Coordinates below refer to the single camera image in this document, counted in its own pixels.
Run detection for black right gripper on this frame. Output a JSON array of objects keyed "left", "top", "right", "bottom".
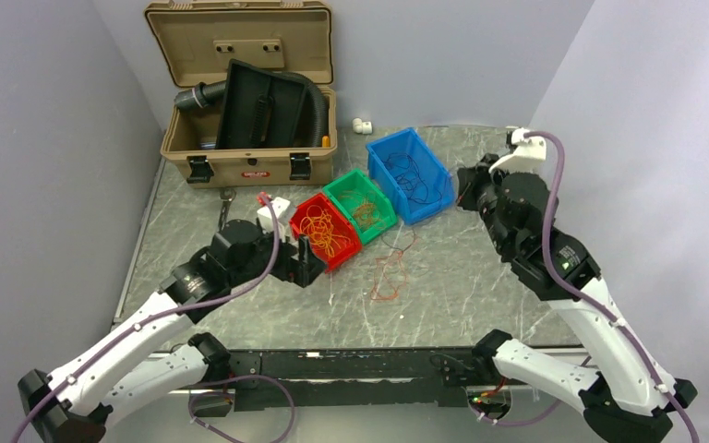
[{"left": 455, "top": 152, "right": 524, "bottom": 256}]

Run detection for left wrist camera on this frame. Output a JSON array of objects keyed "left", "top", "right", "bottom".
[{"left": 257, "top": 192, "right": 296, "bottom": 237}]

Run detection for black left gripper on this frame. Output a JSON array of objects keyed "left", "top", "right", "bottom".
[{"left": 228, "top": 219, "right": 328, "bottom": 287}]

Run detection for blue plastic bin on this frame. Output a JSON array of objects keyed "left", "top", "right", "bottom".
[{"left": 367, "top": 127, "right": 456, "bottom": 225}]

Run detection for red plastic bin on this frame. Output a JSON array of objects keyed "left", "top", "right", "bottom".
[{"left": 289, "top": 192, "right": 363, "bottom": 273}]

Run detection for tan open toolbox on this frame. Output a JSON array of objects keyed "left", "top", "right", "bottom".
[{"left": 144, "top": 1, "right": 338, "bottom": 188}]

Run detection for yellow wires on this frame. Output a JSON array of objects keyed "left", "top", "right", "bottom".
[{"left": 299, "top": 204, "right": 353, "bottom": 258}]

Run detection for green plastic bin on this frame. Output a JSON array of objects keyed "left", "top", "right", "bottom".
[{"left": 322, "top": 169, "right": 398, "bottom": 245}]

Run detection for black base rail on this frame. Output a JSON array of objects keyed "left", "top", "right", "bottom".
[{"left": 164, "top": 347, "right": 515, "bottom": 412}]

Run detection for black tray in toolbox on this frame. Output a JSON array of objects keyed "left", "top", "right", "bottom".
[{"left": 215, "top": 60, "right": 307, "bottom": 150}]

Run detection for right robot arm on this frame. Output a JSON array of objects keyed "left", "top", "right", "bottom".
[{"left": 457, "top": 154, "right": 697, "bottom": 442}]

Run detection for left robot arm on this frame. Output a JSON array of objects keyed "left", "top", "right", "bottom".
[{"left": 12, "top": 220, "right": 327, "bottom": 442}]

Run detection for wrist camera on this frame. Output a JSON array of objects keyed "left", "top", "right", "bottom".
[
  {"left": 257, "top": 192, "right": 296, "bottom": 237},
  {"left": 488, "top": 126, "right": 547, "bottom": 174}
]

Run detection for orange wires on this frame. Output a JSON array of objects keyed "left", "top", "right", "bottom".
[{"left": 337, "top": 190, "right": 390, "bottom": 231}]

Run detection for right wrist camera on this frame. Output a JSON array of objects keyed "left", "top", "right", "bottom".
[{"left": 488, "top": 126, "right": 547, "bottom": 174}]

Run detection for white pipe fitting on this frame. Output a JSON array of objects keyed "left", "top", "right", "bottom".
[{"left": 352, "top": 117, "right": 373, "bottom": 135}]

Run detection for purple wires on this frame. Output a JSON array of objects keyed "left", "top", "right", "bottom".
[{"left": 381, "top": 151, "right": 444, "bottom": 206}]

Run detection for black corrugated hose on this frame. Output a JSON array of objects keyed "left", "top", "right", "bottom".
[{"left": 174, "top": 72, "right": 330, "bottom": 149}]

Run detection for metal wrench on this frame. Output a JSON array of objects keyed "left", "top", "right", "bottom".
[{"left": 217, "top": 187, "right": 236, "bottom": 232}]

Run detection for orange wire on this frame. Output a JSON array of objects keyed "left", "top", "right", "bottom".
[{"left": 369, "top": 234, "right": 420, "bottom": 302}]

